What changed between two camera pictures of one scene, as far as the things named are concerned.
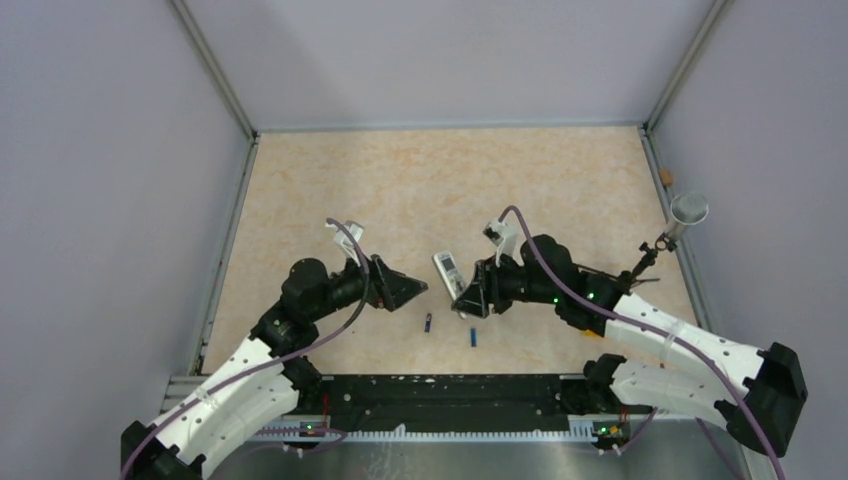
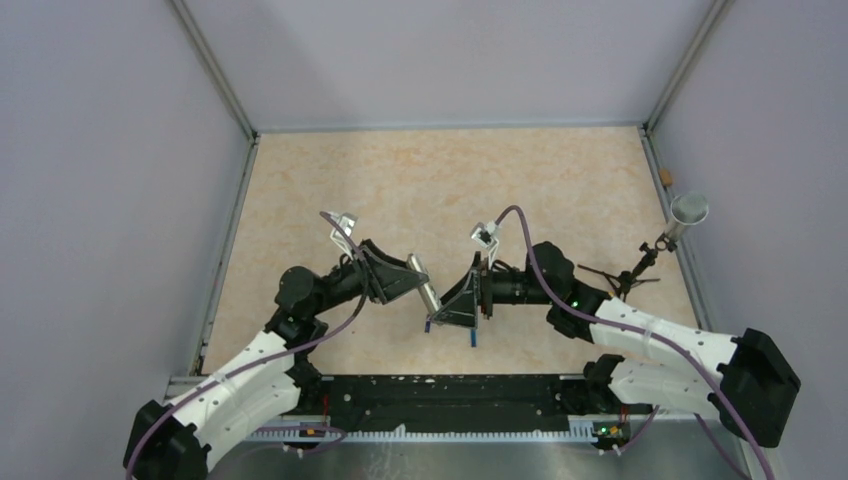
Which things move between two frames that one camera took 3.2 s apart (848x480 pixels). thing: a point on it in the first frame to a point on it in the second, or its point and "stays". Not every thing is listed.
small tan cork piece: [666, 177] stays
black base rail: [463, 403] stays
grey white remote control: [455, 283] to [426, 290]
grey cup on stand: [686, 209] stays
